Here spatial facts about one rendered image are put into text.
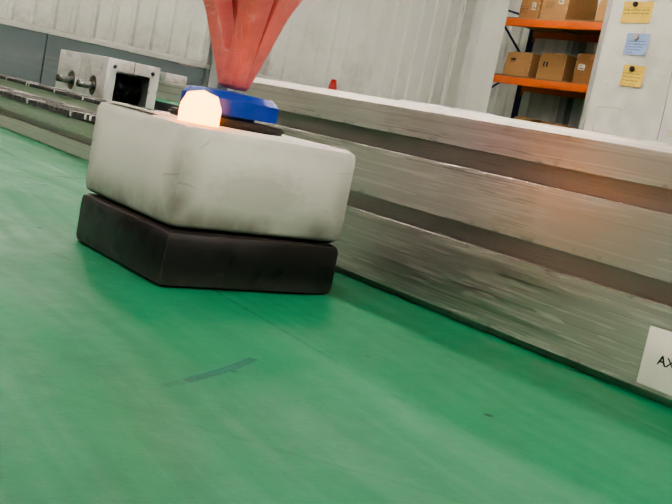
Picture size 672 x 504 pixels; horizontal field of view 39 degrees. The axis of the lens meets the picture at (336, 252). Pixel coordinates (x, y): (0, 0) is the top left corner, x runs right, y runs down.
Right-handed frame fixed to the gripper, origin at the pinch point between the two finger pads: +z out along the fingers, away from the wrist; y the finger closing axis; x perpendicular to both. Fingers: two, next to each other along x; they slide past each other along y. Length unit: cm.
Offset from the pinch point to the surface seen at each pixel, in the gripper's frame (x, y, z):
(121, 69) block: 105, 43, 0
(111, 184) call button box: 1.2, -4.0, 5.4
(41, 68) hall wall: 1099, 399, 6
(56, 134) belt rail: 45.4, 11.0, 6.9
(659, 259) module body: -15.6, 8.0, 3.9
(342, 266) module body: 0.7, 8.0, 8.0
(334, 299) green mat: -4.3, 3.7, 8.4
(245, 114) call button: -1.9, -0.4, 1.7
